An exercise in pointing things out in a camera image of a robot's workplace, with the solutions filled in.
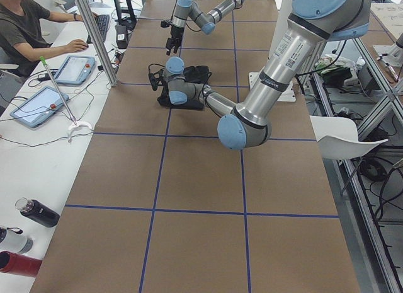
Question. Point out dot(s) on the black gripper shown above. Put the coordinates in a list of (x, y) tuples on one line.
[(175, 33), (164, 91)]

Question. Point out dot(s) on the black printed t-shirt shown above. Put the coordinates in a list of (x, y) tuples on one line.
[(181, 91)]

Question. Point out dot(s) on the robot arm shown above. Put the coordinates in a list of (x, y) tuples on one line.
[(206, 22), (246, 124)]

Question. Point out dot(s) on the black keyboard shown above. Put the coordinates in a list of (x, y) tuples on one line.
[(102, 22)]

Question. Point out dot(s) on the blue teach pendant far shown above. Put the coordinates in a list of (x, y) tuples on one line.
[(75, 70)]

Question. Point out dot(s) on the blue teach pendant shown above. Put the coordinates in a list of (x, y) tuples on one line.
[(38, 108), (75, 70)]

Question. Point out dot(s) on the white grabber stick tool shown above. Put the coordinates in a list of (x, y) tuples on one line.
[(75, 123)]

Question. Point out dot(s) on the blue teach pendant near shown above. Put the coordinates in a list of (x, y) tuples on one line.
[(38, 108)]

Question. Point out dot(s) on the seated person in grey shirt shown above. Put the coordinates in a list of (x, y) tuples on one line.
[(21, 34)]

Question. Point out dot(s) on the black water bottle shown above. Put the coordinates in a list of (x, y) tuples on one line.
[(37, 212)]

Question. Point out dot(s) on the white plastic chair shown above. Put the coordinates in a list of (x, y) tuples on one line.
[(337, 138)]

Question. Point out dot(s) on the white water bottle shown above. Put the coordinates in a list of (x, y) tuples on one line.
[(13, 242)]

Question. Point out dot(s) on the red water bottle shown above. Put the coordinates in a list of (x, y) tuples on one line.
[(17, 264)]

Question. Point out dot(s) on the aluminium frame post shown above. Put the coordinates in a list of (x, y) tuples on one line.
[(92, 28)]

